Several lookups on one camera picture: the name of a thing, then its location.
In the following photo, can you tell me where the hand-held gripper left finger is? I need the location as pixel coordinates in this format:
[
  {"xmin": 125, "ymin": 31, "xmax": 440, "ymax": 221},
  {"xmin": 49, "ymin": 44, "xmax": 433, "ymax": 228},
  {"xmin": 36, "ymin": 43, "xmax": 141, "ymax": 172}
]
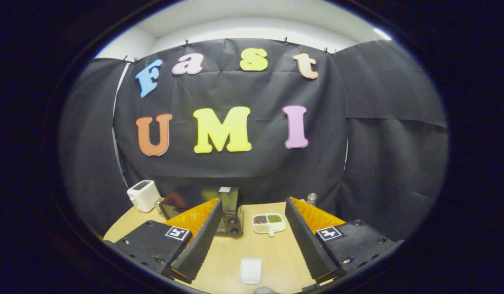
[{"xmin": 109, "ymin": 198, "xmax": 223, "ymax": 284}]

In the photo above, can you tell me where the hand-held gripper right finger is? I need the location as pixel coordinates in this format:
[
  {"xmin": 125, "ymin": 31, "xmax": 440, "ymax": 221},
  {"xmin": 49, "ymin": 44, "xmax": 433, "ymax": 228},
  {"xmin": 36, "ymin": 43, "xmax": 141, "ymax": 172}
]
[{"xmin": 285, "ymin": 197, "xmax": 404, "ymax": 284}]

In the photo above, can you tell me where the black toaster oven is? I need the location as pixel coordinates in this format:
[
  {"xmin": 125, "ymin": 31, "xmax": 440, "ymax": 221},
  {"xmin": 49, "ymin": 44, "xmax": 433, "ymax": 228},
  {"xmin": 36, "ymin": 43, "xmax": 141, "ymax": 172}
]
[{"xmin": 159, "ymin": 187, "xmax": 243, "ymax": 238}]

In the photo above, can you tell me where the white bread toaster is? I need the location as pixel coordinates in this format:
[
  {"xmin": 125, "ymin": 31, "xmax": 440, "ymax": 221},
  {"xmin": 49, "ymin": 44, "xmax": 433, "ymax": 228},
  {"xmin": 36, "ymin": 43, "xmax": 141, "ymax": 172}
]
[{"xmin": 127, "ymin": 180, "xmax": 162, "ymax": 213}]

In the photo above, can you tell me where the white divided dish with grains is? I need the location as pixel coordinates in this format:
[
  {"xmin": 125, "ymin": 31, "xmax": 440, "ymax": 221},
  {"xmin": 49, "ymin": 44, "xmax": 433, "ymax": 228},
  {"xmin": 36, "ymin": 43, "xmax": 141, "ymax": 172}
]
[{"xmin": 252, "ymin": 213, "xmax": 286, "ymax": 237}]

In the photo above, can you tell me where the white rectangular tray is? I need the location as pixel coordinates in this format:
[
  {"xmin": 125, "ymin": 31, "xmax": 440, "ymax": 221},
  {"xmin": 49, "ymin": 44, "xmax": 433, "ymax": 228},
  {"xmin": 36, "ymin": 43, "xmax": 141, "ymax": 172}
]
[{"xmin": 239, "ymin": 257, "xmax": 263, "ymax": 285}]

